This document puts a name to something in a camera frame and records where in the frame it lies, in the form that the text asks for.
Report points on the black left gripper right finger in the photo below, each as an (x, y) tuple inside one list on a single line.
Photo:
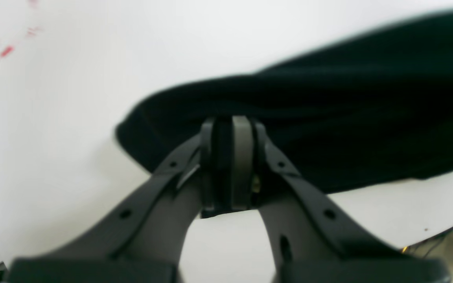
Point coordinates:
[(249, 138)]

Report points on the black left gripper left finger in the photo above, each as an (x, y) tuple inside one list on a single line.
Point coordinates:
[(212, 174)]

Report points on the black t-shirt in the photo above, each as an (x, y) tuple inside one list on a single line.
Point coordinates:
[(372, 110)]

